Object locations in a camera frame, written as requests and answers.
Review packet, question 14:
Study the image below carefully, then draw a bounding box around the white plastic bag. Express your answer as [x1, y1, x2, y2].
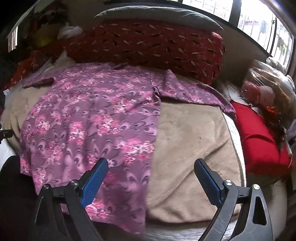
[58, 23, 83, 39]

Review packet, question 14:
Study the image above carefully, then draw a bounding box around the beige blanket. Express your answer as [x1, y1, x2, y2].
[1, 76, 245, 223]

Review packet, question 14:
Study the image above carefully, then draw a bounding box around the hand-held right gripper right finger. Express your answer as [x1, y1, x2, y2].
[194, 159, 274, 241]

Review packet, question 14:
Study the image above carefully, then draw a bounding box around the purple floral garment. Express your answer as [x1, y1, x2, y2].
[20, 62, 236, 234]

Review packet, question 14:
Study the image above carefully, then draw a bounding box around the grey pillow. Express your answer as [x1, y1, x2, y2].
[94, 6, 223, 30]

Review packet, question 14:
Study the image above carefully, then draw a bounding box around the yellow bag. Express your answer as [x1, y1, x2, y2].
[35, 23, 58, 47]

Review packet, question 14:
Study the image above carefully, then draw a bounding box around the clear plastic bag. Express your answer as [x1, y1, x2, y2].
[242, 60, 296, 121]

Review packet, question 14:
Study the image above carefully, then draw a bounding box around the red orange floral cloth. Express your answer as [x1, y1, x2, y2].
[5, 44, 67, 90]

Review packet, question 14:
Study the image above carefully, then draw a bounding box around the red patterned pillow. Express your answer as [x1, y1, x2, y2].
[63, 20, 226, 85]

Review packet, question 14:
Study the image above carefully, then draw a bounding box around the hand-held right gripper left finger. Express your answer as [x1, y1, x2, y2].
[35, 158, 109, 241]

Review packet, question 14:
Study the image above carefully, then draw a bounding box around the plain red cloth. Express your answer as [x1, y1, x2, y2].
[230, 101, 294, 179]

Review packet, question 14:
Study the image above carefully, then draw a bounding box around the window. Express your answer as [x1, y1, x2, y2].
[185, 0, 294, 77]

